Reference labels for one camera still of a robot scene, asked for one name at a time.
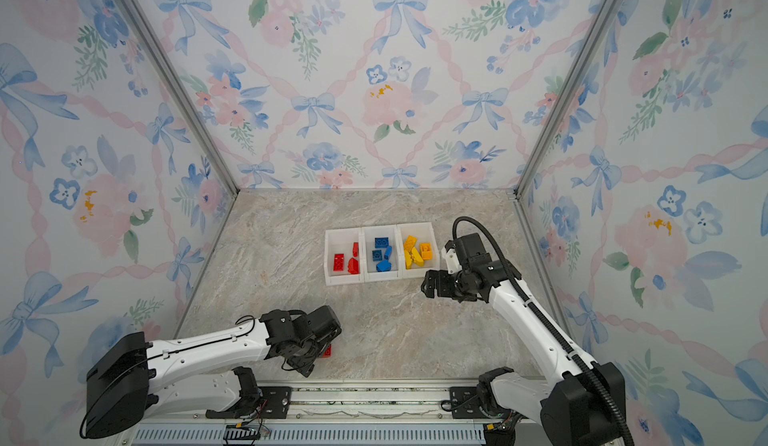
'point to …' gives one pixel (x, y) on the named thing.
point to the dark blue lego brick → (377, 255)
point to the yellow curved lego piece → (408, 260)
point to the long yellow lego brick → (409, 243)
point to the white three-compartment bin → (341, 241)
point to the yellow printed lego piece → (426, 251)
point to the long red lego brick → (339, 262)
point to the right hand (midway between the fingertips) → (436, 286)
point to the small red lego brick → (355, 249)
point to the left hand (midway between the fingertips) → (334, 346)
